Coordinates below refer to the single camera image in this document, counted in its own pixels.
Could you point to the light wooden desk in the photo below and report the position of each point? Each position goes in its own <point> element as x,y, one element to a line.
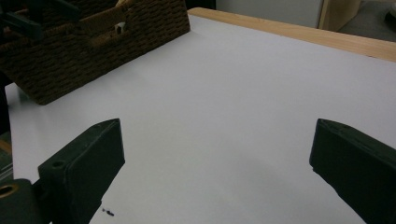
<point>337,14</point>

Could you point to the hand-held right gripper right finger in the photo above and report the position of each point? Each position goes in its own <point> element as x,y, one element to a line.
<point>358,165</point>

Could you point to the small black debris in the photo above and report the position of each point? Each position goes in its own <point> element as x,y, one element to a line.
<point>109,212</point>

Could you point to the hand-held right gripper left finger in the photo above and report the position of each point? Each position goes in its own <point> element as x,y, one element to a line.
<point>81,168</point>

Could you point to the brown wicker basket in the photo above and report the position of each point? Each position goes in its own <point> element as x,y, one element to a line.
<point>77,62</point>

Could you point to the wooden table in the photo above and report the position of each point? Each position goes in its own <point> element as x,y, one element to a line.
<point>295,31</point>

